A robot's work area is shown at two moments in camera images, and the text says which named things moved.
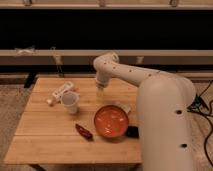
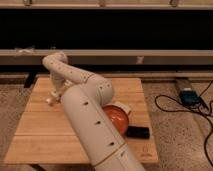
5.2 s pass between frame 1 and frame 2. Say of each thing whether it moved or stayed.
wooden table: stayed
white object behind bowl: stayed
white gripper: moved
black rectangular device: stayed
